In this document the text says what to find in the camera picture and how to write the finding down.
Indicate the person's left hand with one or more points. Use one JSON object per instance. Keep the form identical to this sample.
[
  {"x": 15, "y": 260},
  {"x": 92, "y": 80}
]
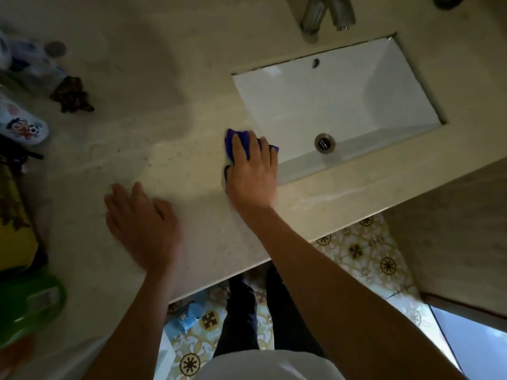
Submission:
[{"x": 146, "y": 229}]

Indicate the person's right forearm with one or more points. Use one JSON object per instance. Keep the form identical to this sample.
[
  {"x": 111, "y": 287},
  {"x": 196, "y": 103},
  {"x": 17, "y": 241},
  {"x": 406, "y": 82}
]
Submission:
[{"x": 336, "y": 304}]

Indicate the blue cloth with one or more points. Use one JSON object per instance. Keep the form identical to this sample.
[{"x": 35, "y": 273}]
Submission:
[{"x": 228, "y": 143}]

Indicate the brown hair claw clip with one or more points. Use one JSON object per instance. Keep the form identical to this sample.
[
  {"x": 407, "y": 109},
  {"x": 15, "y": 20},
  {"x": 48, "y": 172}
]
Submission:
[{"x": 73, "y": 94}]

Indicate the green plastic bottle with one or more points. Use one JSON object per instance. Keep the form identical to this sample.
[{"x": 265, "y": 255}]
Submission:
[{"x": 27, "y": 304}]

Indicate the yellow black bag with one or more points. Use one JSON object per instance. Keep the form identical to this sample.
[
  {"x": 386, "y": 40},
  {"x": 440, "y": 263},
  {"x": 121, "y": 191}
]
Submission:
[{"x": 16, "y": 233}]

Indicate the white rectangular sink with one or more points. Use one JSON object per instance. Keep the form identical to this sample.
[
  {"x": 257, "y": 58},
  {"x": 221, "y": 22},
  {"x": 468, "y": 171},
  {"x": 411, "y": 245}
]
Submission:
[{"x": 336, "y": 94}]

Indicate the person's right hand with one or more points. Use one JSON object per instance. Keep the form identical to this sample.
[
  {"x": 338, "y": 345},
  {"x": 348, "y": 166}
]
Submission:
[{"x": 253, "y": 182}]

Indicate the chrome faucet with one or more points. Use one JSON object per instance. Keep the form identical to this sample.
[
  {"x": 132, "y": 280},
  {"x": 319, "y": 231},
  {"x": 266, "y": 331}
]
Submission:
[{"x": 342, "y": 11}]

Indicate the cartoon label bottle green cap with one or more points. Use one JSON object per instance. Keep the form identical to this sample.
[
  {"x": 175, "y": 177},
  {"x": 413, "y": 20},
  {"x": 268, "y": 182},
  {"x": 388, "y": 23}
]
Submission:
[{"x": 21, "y": 126}]

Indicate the grey round cap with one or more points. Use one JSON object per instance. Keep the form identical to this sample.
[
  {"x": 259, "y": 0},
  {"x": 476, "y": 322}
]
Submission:
[{"x": 55, "y": 48}]

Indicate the person's dark trousers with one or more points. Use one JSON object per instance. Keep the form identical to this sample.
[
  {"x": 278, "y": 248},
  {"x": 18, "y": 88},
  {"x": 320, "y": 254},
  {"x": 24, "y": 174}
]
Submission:
[{"x": 241, "y": 312}]

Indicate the person's left forearm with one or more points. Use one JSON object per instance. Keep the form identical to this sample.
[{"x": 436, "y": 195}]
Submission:
[{"x": 134, "y": 324}]

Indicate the white blue printed tube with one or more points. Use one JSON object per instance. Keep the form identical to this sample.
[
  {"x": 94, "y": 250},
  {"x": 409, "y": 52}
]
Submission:
[{"x": 35, "y": 69}]

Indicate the person's white shirt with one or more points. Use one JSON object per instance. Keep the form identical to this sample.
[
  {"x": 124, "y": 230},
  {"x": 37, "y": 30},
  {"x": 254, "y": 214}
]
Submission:
[{"x": 269, "y": 368}]

